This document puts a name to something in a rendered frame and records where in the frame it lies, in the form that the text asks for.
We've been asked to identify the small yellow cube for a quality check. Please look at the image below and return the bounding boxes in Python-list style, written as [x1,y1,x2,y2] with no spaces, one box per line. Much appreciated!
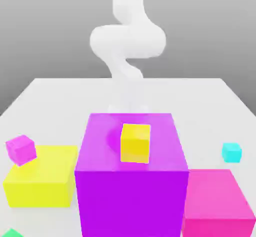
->
[120,123,151,165]

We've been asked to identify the small cyan cube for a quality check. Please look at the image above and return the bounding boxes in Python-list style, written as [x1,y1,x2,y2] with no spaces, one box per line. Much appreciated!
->
[221,142,243,164]

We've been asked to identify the small magenta cube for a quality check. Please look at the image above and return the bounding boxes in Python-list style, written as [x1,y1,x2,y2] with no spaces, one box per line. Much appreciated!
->
[5,134,38,167]

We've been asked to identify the small green cube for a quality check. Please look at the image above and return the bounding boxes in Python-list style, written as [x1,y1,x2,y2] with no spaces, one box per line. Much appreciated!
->
[0,228,24,237]

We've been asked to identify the large purple box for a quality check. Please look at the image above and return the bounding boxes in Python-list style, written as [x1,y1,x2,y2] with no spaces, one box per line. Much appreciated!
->
[74,112,190,237]

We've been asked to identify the large yellow box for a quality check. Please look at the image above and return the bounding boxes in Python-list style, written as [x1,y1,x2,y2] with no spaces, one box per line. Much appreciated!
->
[2,144,79,209]

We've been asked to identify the large pink box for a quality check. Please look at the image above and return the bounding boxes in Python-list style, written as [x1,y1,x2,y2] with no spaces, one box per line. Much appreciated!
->
[181,168,256,237]

